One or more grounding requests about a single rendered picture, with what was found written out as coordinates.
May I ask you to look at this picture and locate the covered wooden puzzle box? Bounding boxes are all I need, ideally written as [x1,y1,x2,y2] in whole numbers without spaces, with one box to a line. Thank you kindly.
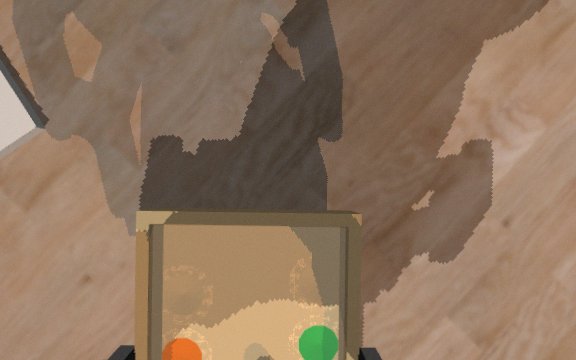
[134,209,364,360]

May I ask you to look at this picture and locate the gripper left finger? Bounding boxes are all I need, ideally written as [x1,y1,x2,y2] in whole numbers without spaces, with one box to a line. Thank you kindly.
[106,344,137,360]

